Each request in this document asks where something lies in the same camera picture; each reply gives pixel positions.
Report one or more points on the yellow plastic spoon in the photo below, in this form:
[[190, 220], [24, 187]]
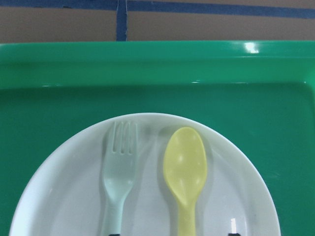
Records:
[[185, 173]]

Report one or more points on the pale green plastic fork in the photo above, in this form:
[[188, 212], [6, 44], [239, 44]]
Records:
[[118, 173]]

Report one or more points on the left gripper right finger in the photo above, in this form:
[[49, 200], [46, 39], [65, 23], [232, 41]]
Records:
[[234, 234]]

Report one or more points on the green plastic tray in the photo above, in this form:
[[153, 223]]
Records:
[[258, 94]]

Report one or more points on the white round plate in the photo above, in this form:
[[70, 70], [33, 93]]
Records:
[[65, 196]]

